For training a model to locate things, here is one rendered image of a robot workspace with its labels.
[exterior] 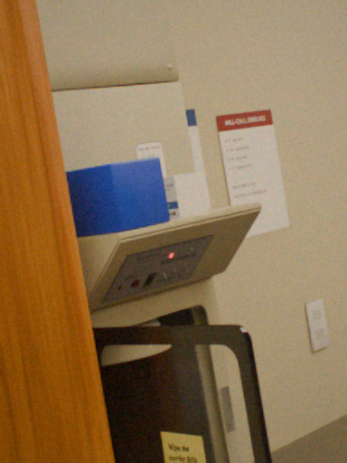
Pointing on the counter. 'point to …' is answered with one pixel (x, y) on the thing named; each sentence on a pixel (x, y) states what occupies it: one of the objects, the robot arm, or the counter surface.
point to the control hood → (99, 259)
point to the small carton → (185, 194)
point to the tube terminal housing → (154, 102)
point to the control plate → (152, 261)
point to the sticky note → (182, 448)
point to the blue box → (117, 197)
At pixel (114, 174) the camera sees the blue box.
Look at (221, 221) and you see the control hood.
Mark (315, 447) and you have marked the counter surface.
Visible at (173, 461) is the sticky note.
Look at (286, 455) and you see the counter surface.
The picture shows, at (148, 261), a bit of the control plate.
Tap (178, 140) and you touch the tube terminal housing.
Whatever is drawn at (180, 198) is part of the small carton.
